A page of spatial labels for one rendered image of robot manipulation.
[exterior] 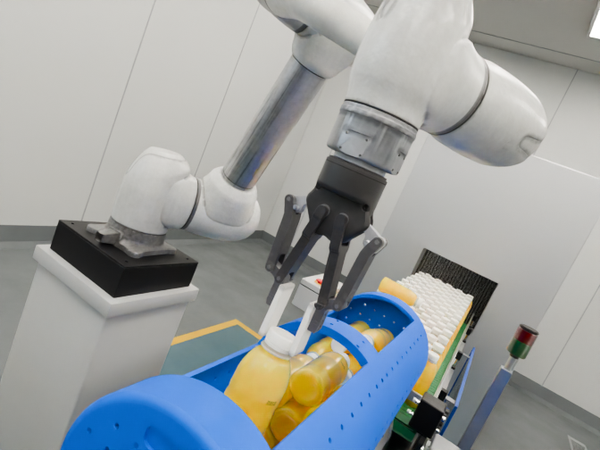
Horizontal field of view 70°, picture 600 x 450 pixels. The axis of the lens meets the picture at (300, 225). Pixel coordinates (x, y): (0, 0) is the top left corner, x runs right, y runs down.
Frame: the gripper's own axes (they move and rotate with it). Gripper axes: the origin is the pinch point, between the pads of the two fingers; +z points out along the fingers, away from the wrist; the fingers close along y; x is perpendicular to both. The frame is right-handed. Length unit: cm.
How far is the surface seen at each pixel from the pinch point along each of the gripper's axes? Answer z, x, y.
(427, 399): 31, 79, 18
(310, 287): 22, 87, -30
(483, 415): 39, 113, 36
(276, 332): 1.8, -1.6, -0.4
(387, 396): 14.7, 29.1, 11.8
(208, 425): 8.4, -13.1, 1.5
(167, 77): -29, 237, -281
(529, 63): -204, 498, -45
